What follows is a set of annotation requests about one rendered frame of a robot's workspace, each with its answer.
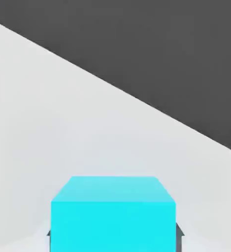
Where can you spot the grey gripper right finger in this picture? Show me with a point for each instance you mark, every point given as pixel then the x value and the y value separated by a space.
pixel 178 239

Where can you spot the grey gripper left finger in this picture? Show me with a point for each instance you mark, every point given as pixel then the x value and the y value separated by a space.
pixel 49 241

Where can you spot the small cyan cube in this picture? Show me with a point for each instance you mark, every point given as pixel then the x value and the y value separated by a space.
pixel 113 220

